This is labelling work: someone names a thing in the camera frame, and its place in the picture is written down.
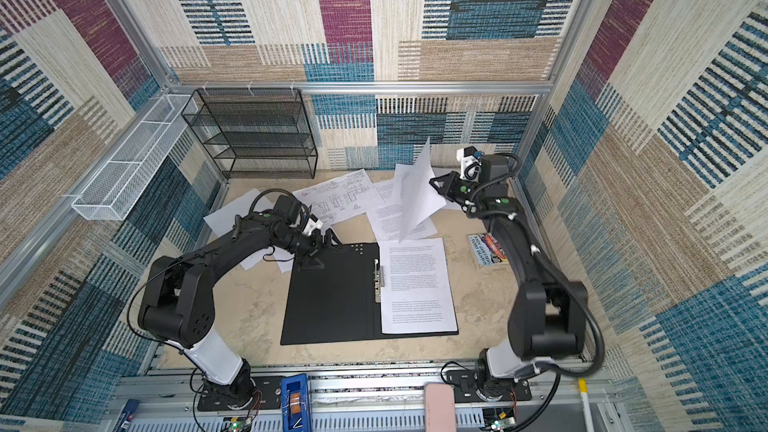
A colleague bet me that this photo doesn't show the blue box on rail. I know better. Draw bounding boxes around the blue box on rail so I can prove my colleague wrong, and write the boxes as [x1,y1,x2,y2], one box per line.
[281,373,313,432]

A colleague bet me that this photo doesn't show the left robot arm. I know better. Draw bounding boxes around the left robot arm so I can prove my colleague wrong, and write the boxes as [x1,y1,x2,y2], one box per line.
[135,188,342,410]

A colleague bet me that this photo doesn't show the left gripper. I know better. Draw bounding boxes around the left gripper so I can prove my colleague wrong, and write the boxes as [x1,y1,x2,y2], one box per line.
[277,226,346,268]

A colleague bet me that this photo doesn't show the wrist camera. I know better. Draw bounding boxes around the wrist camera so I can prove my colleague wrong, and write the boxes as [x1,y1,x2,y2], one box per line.
[457,146,513,183]
[273,195,303,225]

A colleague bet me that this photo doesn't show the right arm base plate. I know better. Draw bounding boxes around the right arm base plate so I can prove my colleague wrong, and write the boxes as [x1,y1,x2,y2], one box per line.
[440,368,533,403]

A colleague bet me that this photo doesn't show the red folder black inside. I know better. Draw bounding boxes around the red folder black inside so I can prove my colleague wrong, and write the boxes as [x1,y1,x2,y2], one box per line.
[280,242,432,346]

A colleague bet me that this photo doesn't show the colourful comic book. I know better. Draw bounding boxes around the colourful comic book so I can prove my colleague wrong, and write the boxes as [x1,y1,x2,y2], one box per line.
[468,233,508,267]

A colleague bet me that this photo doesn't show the black wire mesh shelf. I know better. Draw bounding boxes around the black wire mesh shelf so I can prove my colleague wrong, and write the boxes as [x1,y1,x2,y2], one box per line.
[181,88,318,179]

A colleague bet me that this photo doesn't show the diagram drawing sheet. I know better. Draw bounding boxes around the diagram drawing sheet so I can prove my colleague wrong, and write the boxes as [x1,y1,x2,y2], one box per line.
[293,169,384,226]

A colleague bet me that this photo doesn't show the printed text sheet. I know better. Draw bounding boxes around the printed text sheet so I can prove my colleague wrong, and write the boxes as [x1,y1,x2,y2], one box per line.
[379,238,459,336]

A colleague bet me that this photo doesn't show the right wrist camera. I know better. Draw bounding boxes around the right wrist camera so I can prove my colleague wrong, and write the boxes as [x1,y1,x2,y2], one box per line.
[457,146,513,183]

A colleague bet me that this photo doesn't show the white wire mesh tray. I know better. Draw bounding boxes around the white wire mesh tray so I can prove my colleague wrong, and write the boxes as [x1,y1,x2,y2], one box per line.
[72,94,189,221]

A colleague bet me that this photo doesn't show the text sheet under pile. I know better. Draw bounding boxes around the text sheet under pile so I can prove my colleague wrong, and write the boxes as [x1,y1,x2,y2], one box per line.
[366,179,437,242]

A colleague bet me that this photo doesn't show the white yellow marker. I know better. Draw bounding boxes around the white yellow marker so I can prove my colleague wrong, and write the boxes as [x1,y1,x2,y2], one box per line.
[578,378,595,432]

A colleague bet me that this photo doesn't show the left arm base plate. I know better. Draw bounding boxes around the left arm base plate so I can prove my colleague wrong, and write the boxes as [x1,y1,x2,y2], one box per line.
[196,375,283,413]

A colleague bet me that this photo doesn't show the pink phone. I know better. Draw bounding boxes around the pink phone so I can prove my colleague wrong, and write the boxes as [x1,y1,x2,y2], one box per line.
[424,383,457,432]

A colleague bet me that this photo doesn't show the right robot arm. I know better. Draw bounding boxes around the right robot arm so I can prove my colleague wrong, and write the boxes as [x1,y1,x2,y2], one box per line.
[429,146,606,400]

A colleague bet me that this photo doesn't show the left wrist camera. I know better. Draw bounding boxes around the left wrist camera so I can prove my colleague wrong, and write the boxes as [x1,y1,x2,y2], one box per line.
[273,195,303,225]

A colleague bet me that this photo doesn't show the blank white sheet left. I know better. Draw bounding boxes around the blank white sheet left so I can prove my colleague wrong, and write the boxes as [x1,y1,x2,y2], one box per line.
[203,187,283,271]

